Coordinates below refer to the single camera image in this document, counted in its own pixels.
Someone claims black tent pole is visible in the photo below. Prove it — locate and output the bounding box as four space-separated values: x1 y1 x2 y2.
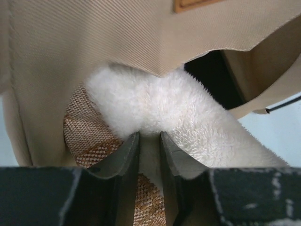
265 96 301 114

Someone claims beige fabric pet tent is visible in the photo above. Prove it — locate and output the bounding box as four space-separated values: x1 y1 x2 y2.
0 0 301 226

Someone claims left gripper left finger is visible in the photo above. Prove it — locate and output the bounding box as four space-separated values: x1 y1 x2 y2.
0 133 140 226

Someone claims white fluffy pillow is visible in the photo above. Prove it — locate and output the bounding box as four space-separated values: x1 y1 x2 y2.
86 65 291 226

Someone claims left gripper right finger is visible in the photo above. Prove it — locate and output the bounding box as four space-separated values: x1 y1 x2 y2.
160 132 301 226

